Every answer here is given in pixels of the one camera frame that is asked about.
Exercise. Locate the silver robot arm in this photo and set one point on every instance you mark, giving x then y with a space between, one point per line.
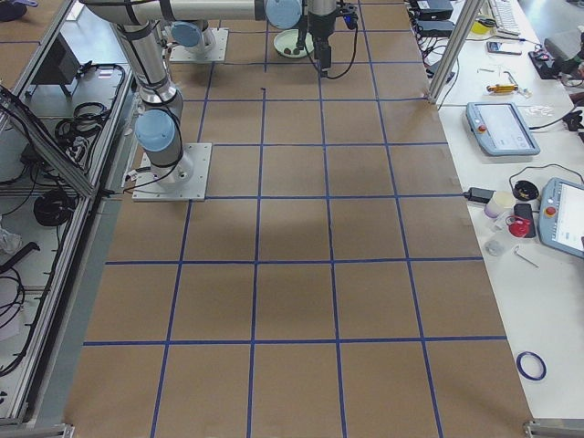
322 15
133 22

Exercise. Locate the light green plate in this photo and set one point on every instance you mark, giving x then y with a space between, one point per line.
288 38

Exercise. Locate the smartphone on desk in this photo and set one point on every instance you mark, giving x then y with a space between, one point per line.
502 48

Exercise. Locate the far blue teach pendant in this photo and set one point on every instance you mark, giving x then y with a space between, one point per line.
500 130

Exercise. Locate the blue teach pendant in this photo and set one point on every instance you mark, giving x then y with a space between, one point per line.
500 130
560 221

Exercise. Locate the black power adapter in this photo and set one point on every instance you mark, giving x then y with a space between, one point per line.
478 195

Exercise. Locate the white paper cup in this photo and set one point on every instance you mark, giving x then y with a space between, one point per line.
499 203

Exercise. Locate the black small bowl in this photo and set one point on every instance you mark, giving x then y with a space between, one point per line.
525 191

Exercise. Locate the red round object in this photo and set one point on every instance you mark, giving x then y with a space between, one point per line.
518 227

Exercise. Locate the near blue teach pendant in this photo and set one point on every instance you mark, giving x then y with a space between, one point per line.
560 221

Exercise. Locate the blue tape roll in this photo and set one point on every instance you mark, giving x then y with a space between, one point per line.
531 366

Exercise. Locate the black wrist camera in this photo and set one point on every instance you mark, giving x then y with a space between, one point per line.
348 12

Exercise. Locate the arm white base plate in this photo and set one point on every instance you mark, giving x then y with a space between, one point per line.
194 45
187 181

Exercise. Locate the aluminium frame post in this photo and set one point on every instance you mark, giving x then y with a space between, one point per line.
462 28

